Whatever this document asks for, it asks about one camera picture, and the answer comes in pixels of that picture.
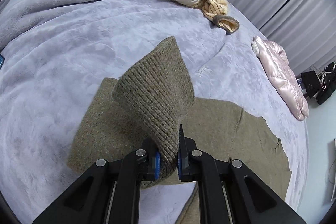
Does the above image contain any olive brown knit sweater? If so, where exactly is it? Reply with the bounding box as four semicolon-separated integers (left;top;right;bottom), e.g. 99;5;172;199
67;35;292;224

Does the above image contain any pink satin puffer jacket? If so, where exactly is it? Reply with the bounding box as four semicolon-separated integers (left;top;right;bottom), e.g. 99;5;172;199
251;36;309;121

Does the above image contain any black hanging garment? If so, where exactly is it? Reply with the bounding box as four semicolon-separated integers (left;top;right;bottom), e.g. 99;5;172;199
301;71;323;98

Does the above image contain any lavender plush bedspread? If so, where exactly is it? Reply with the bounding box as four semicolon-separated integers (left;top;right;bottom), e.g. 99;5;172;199
1;0;307;223

